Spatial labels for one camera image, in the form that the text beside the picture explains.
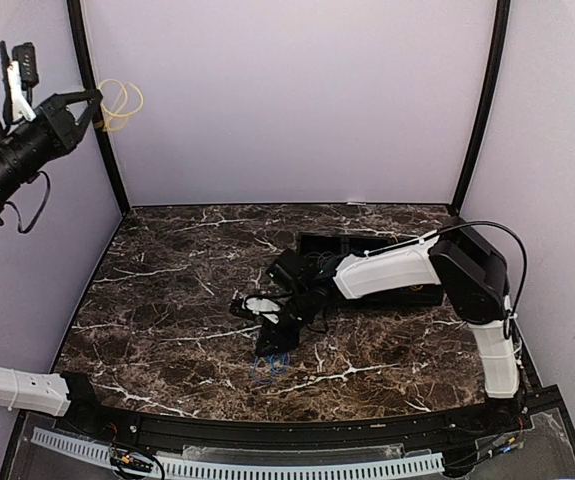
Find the black curved front rail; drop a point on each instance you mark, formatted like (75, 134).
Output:
(450, 429)

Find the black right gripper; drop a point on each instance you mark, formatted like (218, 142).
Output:
(272, 333)

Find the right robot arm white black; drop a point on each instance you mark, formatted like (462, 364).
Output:
(472, 273)

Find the right black frame post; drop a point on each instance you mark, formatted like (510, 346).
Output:
(488, 88)

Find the black three-compartment tray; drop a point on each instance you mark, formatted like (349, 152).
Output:
(316, 246)

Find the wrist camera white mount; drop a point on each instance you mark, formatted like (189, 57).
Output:
(253, 307)
(20, 77)

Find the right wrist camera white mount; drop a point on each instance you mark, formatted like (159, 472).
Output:
(253, 307)

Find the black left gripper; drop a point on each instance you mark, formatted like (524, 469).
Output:
(67, 130)

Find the white slotted cable duct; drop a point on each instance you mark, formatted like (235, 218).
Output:
(219, 463)

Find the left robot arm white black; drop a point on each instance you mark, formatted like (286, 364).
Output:
(24, 151)

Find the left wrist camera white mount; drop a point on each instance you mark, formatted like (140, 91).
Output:
(20, 77)

